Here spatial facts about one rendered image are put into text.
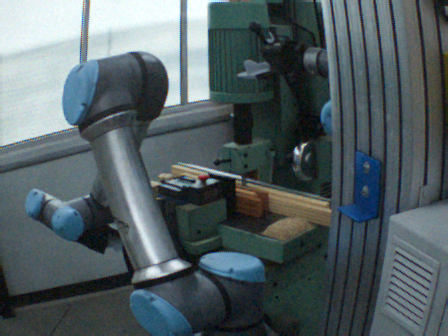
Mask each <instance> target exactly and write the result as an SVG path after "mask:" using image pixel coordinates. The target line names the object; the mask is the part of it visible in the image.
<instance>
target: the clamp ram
mask: <svg viewBox="0 0 448 336"><path fill-rule="evenodd" d="M208 175H209V178H208V179H214V180H218V181H221V187H222V198H225V199H226V209H229V210H236V209H237V207H236V178H234V177H230V176H226V175H222V174H218V173H214V172H210V173H208Z"/></svg>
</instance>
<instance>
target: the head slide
mask: <svg viewBox="0 0 448 336"><path fill-rule="evenodd" d="M268 17H269V28H268V29H269V32H270V33H272V35H273V34H278V35H282V36H289V37H290V38H291V40H292V41H293V31H292V27H291V26H287V25H272V17H270V16H268ZM272 89H273V92H274V98H273V99H271V100H268V101H264V102H263V101H262V102H257V103H251V113H252V114H253V128H252V131H253V137H259V138H264V139H269V140H273V148H274V150H275V156H273V164H278V165H282V166H284V165H286V164H289V163H292V158H293V156H290V157H287V158H286V154H289V153H292V152H293V153H294V151H295V147H296V146H297V144H298V143H299V123H298V101H297V99H296V97H295V96H294V94H293V93H292V91H291V89H290V87H289V85H288V84H287V82H286V80H285V78H284V77H283V75H281V76H277V77H276V78H273V88H272Z"/></svg>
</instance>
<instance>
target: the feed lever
mask: <svg viewBox="0 0 448 336"><path fill-rule="evenodd" d="M248 27H249V29H250V30H251V31H252V32H254V33H256V34H257V35H258V37H259V38H260V40H261V41H262V43H263V44H264V45H268V42H267V41H266V39H265V38H264V36H263V33H262V31H261V28H262V26H261V24H260V23H259V22H257V21H251V23H249V26H248ZM283 77H284V78H285V80H286V82H287V84H288V85H289V87H290V89H291V91H292V93H293V94H294V96H295V97H296V99H297V101H298V103H299V105H300V107H301V109H302V111H303V114H304V116H303V117H302V119H301V121H300V129H301V132H302V133H303V134H305V135H310V136H316V137H319V136H320V135H322V136H326V135H327V133H326V132H324V128H323V126H322V123H321V117H320V116H316V115H313V114H310V113H309V112H308V110H307V109H306V107H305V105H304V103H303V101H302V99H301V98H300V96H299V94H298V92H297V91H294V90H292V87H293V83H292V81H291V80H290V78H289V76H288V75H287V74H284V75H283Z"/></svg>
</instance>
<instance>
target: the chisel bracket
mask: <svg viewBox="0 0 448 336"><path fill-rule="evenodd" d="M269 148H273V140H269V139H264V138H259V137H253V142H251V143H247V144H238V143H234V142H232V143H228V144H224V145H222V146H221V152H222V159H227V158H231V159H232V161H231V162H226V163H222V170H224V171H228V172H232V173H237V174H241V175H246V174H247V172H250V171H253V170H256V169H259V168H261V167H264V166H267V165H270V157H268V156H265V151H266V150H269Z"/></svg>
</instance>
